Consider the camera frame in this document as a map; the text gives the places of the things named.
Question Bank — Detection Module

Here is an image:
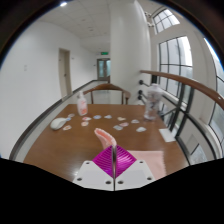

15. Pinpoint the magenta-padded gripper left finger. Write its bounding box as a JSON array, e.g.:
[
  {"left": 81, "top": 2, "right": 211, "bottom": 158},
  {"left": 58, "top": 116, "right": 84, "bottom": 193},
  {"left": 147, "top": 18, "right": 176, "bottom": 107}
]
[{"left": 72, "top": 145, "right": 115, "bottom": 192}]

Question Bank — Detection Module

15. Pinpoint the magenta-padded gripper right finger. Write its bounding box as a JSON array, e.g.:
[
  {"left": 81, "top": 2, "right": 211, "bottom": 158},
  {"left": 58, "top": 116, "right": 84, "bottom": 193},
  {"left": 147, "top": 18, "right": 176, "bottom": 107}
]
[{"left": 114, "top": 145, "right": 156, "bottom": 192}]

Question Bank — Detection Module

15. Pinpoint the pink towel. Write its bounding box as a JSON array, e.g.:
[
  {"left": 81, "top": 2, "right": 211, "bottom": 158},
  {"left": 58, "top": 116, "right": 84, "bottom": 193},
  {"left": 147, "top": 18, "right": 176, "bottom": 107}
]
[{"left": 94, "top": 128, "right": 168, "bottom": 180}]

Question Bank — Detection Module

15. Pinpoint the white paper card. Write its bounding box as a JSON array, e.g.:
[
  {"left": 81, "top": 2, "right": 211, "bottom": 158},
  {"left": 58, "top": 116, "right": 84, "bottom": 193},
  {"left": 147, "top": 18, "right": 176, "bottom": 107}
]
[{"left": 158, "top": 128, "right": 177, "bottom": 143}]

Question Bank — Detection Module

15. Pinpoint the white pump soap bottle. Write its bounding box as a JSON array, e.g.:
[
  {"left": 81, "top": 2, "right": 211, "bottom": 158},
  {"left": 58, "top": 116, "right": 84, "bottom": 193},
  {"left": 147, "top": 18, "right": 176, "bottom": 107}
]
[{"left": 76, "top": 90, "right": 89, "bottom": 117}]

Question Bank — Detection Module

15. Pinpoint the clear plastic water bottle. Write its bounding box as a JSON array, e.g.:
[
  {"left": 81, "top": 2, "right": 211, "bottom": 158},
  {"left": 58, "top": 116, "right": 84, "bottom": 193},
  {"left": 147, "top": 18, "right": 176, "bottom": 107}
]
[{"left": 143, "top": 83, "right": 163, "bottom": 121}]

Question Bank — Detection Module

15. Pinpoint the wooden chair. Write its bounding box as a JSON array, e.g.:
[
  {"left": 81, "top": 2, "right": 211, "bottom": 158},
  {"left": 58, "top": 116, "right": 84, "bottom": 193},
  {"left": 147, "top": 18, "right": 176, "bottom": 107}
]
[{"left": 83, "top": 83, "right": 132, "bottom": 105}]

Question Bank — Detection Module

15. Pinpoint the wide black-framed window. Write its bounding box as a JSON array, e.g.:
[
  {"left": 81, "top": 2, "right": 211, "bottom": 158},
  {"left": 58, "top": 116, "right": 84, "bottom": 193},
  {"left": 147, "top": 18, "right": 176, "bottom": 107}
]
[{"left": 203, "top": 38, "right": 224, "bottom": 158}]

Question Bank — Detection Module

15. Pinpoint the wooden handrail black railing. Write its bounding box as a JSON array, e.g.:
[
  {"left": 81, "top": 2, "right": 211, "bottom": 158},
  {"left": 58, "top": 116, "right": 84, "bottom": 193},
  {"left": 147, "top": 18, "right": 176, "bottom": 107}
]
[{"left": 138, "top": 69, "right": 224, "bottom": 166}]

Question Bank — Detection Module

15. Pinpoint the beige side door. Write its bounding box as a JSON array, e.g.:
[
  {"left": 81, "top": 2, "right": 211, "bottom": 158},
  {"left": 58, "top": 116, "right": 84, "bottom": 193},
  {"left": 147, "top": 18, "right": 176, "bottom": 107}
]
[{"left": 58, "top": 48, "right": 73, "bottom": 99}]

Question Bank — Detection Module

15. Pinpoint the glass double door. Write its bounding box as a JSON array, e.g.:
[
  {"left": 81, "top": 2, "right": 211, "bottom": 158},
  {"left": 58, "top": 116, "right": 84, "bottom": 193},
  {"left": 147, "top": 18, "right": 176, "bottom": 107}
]
[{"left": 96, "top": 58, "right": 112, "bottom": 81}]

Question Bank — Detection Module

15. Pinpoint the tall black-framed window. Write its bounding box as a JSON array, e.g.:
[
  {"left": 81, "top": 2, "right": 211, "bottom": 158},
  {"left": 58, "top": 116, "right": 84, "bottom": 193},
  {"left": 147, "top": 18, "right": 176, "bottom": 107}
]
[{"left": 158, "top": 35, "right": 194, "bottom": 98}]

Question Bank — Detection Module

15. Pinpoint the arched black-framed window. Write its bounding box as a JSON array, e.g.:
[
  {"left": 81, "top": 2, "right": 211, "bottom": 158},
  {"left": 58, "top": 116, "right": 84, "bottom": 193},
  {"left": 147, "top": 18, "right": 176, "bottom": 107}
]
[{"left": 152, "top": 8, "right": 181, "bottom": 34}]

